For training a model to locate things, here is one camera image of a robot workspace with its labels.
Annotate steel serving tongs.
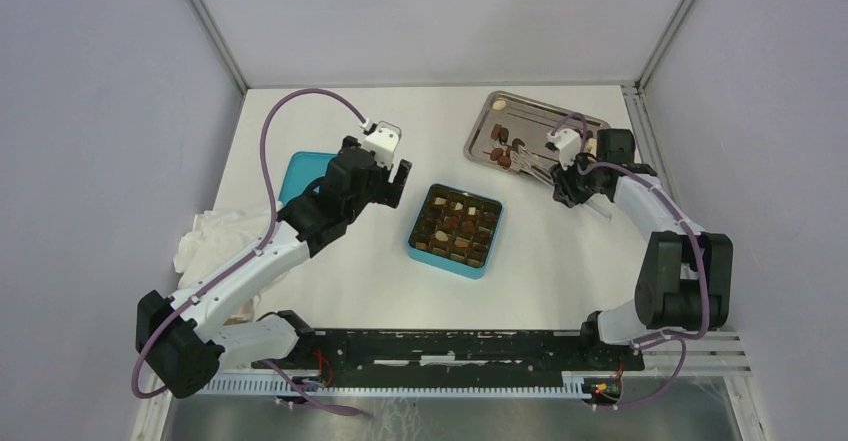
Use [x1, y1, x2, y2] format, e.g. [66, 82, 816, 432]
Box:
[509, 146, 612, 222]

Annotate teal chocolate box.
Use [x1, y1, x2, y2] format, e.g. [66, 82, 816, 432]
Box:
[407, 183, 504, 279]

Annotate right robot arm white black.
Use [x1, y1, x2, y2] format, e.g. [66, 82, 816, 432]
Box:
[547, 128, 733, 369]

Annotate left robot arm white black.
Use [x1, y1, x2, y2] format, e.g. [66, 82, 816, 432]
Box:
[131, 128, 412, 399]

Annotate teal box lid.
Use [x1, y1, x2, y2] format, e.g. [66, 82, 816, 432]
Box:
[278, 151, 335, 205]

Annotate steel tray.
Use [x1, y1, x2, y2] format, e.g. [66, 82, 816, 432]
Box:
[463, 91, 609, 176]

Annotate white cloth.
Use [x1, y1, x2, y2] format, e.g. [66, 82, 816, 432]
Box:
[173, 206, 270, 289]

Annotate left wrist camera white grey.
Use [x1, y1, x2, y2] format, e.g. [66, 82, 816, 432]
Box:
[361, 118, 402, 170]

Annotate wrist camera white grey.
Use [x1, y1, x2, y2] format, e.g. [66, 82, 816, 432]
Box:
[361, 118, 402, 170]
[546, 128, 585, 170]

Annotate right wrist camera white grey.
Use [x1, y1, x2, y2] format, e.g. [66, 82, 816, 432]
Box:
[546, 128, 585, 170]

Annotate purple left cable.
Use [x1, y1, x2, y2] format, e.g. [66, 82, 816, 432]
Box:
[131, 88, 372, 419]

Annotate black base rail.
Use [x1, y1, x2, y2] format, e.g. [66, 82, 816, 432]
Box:
[275, 329, 645, 388]

